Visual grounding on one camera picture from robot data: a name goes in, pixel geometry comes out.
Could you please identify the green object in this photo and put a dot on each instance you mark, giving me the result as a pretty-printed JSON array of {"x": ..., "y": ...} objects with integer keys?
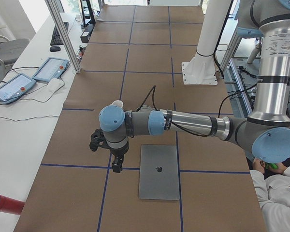
[{"x": 273, "y": 165}]

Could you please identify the aluminium frame post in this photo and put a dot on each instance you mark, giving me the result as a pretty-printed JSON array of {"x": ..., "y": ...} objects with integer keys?
[{"x": 54, "y": 11}]

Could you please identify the grey closed laptop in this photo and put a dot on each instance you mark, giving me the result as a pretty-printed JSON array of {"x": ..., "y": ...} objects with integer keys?
[{"x": 159, "y": 173}]

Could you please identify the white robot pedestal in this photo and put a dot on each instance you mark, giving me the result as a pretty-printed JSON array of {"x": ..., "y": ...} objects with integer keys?
[{"x": 201, "y": 69}]

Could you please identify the person's hand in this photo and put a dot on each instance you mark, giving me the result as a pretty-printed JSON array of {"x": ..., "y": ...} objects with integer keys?
[{"x": 258, "y": 165}]

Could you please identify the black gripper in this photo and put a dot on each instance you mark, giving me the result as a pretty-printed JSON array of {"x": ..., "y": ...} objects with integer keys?
[{"x": 117, "y": 153}]

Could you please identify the aluminium rail frame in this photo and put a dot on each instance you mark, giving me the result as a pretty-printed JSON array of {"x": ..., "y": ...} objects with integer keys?
[{"x": 240, "y": 65}]

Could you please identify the black shelf frame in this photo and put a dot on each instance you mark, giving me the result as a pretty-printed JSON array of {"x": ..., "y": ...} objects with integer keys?
[{"x": 89, "y": 15}]

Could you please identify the red cylinder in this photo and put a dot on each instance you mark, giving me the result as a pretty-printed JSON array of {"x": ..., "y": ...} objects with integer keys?
[{"x": 10, "y": 205}]

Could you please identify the black computer mouse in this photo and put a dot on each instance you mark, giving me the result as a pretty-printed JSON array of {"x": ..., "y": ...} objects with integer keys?
[{"x": 54, "y": 48}]

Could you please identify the white ceramic cup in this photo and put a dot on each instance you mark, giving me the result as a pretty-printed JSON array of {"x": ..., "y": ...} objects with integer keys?
[{"x": 118, "y": 103}]

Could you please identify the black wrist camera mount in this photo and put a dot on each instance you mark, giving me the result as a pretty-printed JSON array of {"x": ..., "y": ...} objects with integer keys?
[{"x": 98, "y": 140}]

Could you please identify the far blue teach pendant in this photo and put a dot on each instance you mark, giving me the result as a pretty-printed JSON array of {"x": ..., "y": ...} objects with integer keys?
[{"x": 51, "y": 68}]

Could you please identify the black box on table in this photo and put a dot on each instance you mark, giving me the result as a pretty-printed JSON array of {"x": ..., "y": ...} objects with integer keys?
[{"x": 86, "y": 34}]

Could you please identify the person in white coat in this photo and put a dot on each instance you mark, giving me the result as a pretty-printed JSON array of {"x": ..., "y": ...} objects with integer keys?
[{"x": 273, "y": 194}]

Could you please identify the white folded cloth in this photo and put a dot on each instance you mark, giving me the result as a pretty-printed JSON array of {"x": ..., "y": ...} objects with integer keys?
[{"x": 54, "y": 85}]

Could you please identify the blue teach pendant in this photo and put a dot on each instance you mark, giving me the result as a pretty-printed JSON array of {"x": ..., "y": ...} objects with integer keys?
[
  {"x": 16, "y": 88},
  {"x": 51, "y": 68}
]

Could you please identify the near blue teach pendant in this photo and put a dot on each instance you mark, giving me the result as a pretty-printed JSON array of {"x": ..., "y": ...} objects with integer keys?
[{"x": 16, "y": 88}]

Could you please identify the grey office chair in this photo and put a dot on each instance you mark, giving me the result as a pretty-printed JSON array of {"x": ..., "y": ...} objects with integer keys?
[{"x": 10, "y": 50}]

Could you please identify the black keyboard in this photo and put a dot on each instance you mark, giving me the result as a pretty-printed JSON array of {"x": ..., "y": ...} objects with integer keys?
[{"x": 56, "y": 39}]

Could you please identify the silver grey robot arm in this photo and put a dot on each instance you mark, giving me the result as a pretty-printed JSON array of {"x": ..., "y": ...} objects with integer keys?
[{"x": 265, "y": 133}]

